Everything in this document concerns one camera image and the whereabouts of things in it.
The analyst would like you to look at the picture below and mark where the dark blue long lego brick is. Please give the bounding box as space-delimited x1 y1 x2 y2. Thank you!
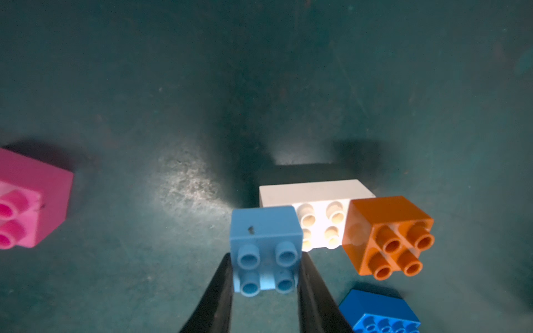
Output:
339 289 421 333

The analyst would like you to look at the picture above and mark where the orange small lego brick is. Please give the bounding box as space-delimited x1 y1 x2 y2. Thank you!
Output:
342 196 435 281

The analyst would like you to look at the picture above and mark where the white long lego brick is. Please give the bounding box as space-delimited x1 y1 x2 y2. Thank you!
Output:
259 179 376 252

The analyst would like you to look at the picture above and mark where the magenta small lego brick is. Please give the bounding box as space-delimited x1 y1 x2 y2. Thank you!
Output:
1 148 74 250

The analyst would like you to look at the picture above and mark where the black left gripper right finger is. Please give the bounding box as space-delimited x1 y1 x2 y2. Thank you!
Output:
298 253 353 333

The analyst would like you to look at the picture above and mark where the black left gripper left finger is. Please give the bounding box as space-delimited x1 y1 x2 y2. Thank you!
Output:
180 253 234 333

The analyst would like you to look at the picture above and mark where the light blue small lego brick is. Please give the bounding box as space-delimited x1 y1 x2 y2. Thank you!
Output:
230 205 303 298

